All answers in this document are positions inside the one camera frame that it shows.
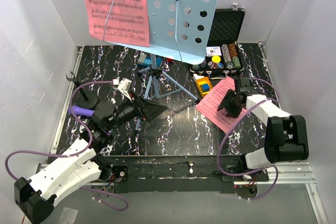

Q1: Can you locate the yellow toy bin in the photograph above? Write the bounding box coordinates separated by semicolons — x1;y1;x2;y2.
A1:
193;73;213;98

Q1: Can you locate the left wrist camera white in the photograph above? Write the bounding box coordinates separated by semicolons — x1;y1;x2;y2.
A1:
118;78;132;100

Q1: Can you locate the blue toy brick block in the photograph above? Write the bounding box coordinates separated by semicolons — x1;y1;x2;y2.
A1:
137;52;163;68

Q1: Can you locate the white card deck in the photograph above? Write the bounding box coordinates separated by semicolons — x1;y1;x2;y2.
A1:
206;46;222;57

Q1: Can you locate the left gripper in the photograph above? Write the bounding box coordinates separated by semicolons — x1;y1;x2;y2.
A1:
108;90;167;131

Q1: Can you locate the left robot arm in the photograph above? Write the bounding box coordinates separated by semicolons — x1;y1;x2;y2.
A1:
14;93;167;223

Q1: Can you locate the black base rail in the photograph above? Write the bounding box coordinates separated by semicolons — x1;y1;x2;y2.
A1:
78;155;266;195

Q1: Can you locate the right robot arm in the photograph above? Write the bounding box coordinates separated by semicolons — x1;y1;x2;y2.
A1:
217;77;309;181

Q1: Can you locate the light blue music stand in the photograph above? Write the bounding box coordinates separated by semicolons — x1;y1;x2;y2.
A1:
104;0;224;135

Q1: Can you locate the yellow round chip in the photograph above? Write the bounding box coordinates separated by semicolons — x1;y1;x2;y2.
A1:
212;55;221;63

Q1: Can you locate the black microphone stand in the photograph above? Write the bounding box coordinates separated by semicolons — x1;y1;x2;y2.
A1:
66;71;99;110

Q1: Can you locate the purple toy microphone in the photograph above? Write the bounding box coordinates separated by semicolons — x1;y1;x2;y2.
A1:
68;105;94;117

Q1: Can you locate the pink sheet music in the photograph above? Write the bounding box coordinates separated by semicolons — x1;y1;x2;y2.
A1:
84;0;150;47
196;77;247;133

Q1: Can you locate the black poker chip case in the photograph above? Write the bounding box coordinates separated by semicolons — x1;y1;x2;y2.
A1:
190;8;245;75

